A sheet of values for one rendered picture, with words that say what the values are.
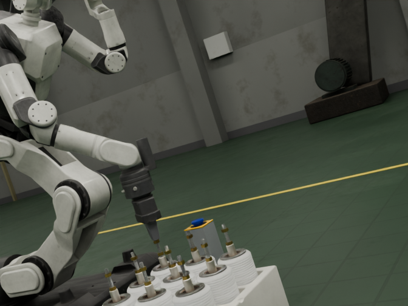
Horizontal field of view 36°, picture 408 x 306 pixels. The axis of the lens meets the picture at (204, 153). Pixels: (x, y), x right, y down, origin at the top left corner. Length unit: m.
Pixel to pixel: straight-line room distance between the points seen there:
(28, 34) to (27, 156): 0.40
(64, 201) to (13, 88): 0.42
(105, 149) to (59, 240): 0.49
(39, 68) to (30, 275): 0.71
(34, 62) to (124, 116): 8.88
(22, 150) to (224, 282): 0.87
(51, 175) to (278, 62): 7.52
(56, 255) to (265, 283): 0.81
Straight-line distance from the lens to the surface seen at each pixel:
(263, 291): 1.68
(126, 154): 1.75
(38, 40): 2.03
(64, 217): 2.05
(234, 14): 9.66
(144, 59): 10.51
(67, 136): 1.78
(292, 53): 9.33
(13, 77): 1.85
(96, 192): 2.05
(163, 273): 1.81
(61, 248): 2.17
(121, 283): 2.15
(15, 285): 2.32
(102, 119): 11.18
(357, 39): 8.47
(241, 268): 1.68
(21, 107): 1.80
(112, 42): 2.34
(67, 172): 2.07
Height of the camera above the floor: 0.67
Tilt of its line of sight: 4 degrees down
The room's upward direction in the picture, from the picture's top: 18 degrees counter-clockwise
